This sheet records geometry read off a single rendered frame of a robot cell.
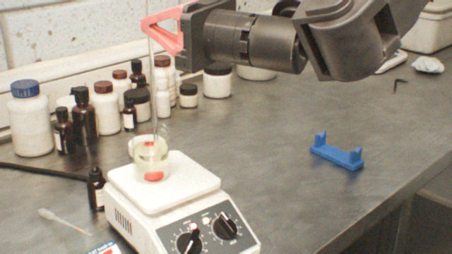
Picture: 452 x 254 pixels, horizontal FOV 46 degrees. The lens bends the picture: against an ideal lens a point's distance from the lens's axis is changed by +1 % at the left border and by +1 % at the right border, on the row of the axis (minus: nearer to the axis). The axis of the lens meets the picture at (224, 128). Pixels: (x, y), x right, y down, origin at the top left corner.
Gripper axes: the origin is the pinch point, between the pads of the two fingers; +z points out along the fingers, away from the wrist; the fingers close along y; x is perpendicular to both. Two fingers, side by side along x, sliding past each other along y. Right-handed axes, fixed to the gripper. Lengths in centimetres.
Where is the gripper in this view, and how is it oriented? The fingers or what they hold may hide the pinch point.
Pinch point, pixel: (148, 24)
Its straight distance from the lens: 64.5
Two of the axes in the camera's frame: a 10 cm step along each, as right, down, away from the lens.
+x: 0.0, 9.0, 4.3
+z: -8.8, -2.1, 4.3
